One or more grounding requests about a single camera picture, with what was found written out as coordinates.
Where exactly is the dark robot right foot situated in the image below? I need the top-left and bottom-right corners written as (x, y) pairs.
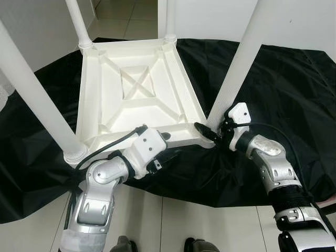
top-left (184, 238), bottom-right (221, 252)

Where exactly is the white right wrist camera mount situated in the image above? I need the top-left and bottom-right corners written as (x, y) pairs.
top-left (225, 102), bottom-right (251, 153)

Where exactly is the grey robot left foot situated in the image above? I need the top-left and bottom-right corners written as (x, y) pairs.
top-left (110, 236), bottom-right (138, 252)

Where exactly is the white plastic children table top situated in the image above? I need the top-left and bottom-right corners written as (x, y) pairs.
top-left (75, 38), bottom-right (216, 155)

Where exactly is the black metal table leg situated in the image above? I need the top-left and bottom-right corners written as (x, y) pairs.
top-left (318, 202), bottom-right (336, 215)

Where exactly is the black cloth table cover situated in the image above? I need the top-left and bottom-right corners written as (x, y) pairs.
top-left (0, 38), bottom-right (336, 224)

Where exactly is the white tapered plastic table leg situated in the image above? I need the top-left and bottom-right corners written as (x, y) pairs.
top-left (207, 0), bottom-right (274, 124)
top-left (0, 21), bottom-right (90, 166)
top-left (66, 0), bottom-right (95, 50)
top-left (164, 0), bottom-right (178, 43)

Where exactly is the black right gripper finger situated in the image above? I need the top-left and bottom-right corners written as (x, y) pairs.
top-left (194, 122), bottom-right (221, 142)

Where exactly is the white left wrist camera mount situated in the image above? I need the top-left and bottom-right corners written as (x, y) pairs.
top-left (123, 128), bottom-right (169, 179)

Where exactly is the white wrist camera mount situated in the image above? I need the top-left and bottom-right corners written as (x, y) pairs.
top-left (225, 102), bottom-right (251, 153)
top-left (123, 128), bottom-right (169, 179)

